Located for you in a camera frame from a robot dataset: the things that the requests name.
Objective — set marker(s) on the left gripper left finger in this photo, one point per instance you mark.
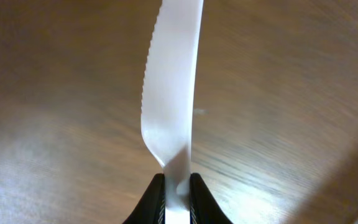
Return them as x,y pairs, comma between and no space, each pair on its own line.
151,207

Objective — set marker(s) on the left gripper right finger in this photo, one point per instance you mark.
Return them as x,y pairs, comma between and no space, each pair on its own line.
204,209

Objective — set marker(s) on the white plastic knife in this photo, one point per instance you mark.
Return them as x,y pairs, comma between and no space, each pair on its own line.
167,99

